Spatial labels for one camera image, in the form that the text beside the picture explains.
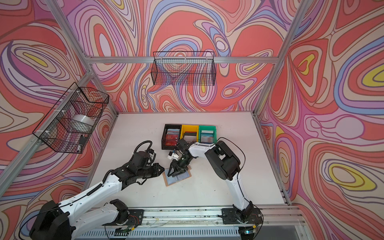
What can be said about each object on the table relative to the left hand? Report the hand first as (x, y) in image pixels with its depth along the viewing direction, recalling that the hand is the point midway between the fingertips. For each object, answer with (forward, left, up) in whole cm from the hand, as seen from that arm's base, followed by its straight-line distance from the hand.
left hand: (166, 170), depth 81 cm
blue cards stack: (+27, -25, -5) cm, 36 cm away
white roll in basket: (+13, +39, +25) cm, 48 cm away
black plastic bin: (+22, +5, -2) cm, 22 cm away
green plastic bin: (+31, -25, 0) cm, 40 cm away
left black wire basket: (+7, +48, +25) cm, 55 cm away
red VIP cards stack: (+26, 0, -5) cm, 27 cm away
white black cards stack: (+27, -13, -6) cm, 31 cm away
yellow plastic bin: (+31, -12, -1) cm, 33 cm away
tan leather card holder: (-3, -2, -7) cm, 8 cm away
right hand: (-2, -3, -7) cm, 8 cm away
